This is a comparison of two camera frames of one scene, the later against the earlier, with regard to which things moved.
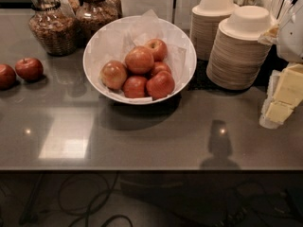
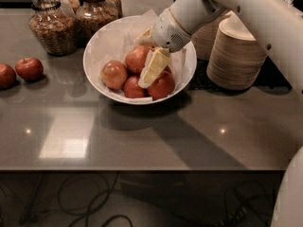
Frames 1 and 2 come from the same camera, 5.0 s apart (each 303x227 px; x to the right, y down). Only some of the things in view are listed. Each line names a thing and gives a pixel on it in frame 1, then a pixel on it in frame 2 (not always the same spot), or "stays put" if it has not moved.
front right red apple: (160, 85) stays put
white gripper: (292, 38) → (167, 32)
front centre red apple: (134, 87) stays put
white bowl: (140, 60) stays put
